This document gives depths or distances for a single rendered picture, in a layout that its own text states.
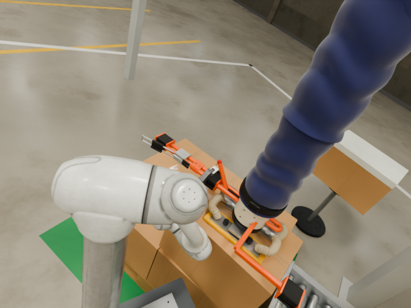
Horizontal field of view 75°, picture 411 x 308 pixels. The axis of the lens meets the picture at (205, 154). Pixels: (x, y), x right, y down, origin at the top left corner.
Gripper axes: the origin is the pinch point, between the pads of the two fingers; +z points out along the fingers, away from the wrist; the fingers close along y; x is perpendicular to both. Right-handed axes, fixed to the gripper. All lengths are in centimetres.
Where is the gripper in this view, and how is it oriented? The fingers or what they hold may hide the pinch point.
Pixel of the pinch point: (211, 177)
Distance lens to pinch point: 137.8
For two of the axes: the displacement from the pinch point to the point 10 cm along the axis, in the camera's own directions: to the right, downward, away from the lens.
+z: 5.6, -3.8, 7.4
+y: -3.1, 7.3, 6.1
